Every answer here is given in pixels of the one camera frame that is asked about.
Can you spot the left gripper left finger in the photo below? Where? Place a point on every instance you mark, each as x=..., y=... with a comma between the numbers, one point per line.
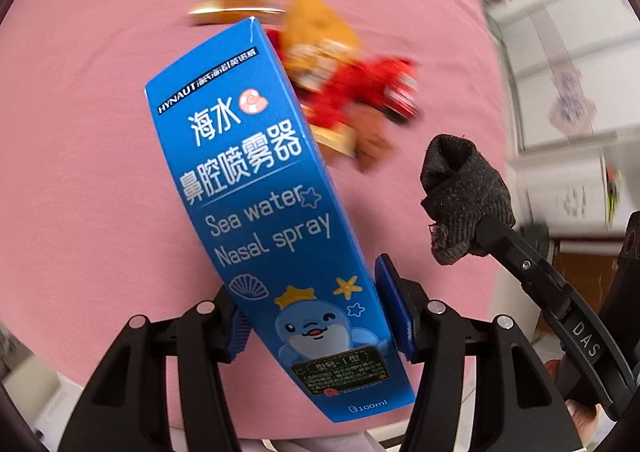
x=124, y=405

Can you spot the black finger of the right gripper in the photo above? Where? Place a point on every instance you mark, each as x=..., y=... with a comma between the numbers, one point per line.
x=539, y=280

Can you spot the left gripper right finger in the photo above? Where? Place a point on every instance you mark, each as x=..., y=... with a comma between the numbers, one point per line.
x=516, y=405

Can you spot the dark knitted sock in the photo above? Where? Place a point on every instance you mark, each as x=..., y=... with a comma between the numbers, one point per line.
x=461, y=188

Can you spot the brown lettered sock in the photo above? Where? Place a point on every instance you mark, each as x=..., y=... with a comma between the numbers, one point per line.
x=371, y=146

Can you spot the blue nasal spray box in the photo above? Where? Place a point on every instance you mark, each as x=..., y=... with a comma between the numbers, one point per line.
x=265, y=209

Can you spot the red milk candy bag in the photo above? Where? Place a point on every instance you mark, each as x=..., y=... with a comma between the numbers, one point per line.
x=387, y=84

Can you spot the amber tube with gold cap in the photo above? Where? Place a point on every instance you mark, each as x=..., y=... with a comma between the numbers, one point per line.
x=233, y=11

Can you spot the mustard drawstring pouch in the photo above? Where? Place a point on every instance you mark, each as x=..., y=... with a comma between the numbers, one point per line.
x=315, y=40

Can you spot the pink bed sheet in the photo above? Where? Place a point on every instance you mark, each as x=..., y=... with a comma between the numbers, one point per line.
x=93, y=230

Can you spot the white wardrobe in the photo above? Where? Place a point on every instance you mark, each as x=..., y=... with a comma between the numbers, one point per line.
x=572, y=68

